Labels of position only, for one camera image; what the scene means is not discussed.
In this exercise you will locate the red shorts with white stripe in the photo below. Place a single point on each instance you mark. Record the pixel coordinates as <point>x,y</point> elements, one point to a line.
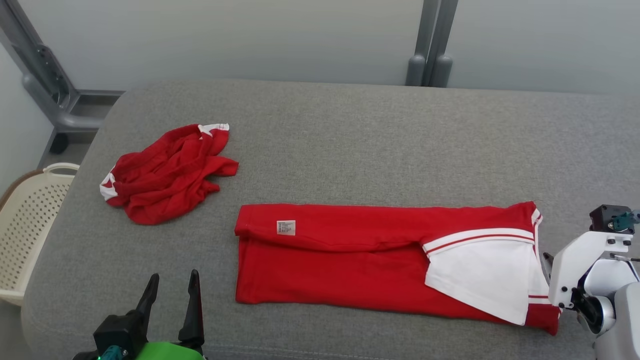
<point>165,175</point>

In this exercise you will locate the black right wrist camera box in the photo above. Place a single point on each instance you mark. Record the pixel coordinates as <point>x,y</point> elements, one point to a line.
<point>602,217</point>

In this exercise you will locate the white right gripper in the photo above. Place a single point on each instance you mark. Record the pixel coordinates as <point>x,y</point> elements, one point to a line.
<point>570,265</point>

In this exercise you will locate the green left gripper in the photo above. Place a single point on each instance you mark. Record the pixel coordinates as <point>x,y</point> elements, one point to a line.
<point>170,352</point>

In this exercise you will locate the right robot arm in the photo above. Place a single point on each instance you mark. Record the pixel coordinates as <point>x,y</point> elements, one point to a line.
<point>625,320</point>

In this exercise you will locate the beige perforated laundry basket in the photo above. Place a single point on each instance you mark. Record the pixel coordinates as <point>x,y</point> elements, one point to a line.
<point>30,225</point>

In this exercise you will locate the black caster wheel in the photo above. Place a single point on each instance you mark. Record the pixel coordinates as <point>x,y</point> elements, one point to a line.
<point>59,143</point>

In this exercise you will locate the red shirt with white sleeves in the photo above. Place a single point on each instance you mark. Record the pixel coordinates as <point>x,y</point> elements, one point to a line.
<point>350,270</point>

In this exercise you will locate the grey partition support leg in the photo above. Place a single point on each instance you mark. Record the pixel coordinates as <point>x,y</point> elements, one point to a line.
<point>75,120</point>

